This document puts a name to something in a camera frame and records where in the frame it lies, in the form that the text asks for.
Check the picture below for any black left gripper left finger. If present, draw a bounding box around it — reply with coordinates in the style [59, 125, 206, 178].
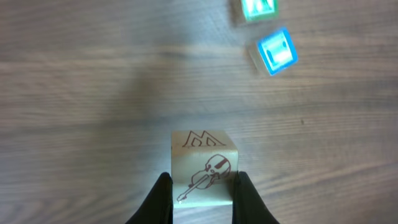
[126, 172, 173, 224]

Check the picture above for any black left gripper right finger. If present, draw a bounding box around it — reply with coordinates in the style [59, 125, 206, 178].
[232, 171, 279, 224]

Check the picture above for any violin drawing wooden block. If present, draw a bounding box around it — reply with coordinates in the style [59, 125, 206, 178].
[171, 130, 239, 208]

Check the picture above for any blue letter wooden block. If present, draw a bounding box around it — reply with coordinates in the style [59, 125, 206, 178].
[248, 27, 299, 76]

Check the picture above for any green letter wooden block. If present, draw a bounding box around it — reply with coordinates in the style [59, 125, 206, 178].
[231, 0, 279, 24]

